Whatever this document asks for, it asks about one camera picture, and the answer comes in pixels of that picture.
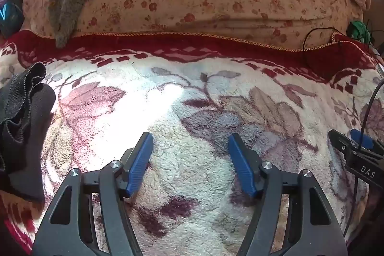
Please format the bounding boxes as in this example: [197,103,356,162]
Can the thin black cable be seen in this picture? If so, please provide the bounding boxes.
[302,26,384,71]

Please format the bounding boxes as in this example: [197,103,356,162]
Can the black pants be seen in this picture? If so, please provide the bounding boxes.
[0,62,57,204]

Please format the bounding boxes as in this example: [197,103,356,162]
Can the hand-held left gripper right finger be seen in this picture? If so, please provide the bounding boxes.
[228,133,350,256]

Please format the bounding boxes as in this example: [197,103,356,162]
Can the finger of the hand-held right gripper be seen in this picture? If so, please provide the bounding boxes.
[328,129,384,185]
[350,128,384,155]

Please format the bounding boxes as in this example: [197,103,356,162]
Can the blue plastic bag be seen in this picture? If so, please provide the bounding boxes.
[0,0,24,38]

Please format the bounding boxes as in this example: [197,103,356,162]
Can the green cord bundle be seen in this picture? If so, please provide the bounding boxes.
[346,20,374,45]

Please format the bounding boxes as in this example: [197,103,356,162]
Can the floral fleece blanket red border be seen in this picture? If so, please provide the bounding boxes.
[0,30,384,256]

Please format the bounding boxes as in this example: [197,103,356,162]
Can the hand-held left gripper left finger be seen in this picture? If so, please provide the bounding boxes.
[31,132,154,256]

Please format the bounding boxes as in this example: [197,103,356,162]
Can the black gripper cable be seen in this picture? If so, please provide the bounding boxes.
[342,87,384,237]

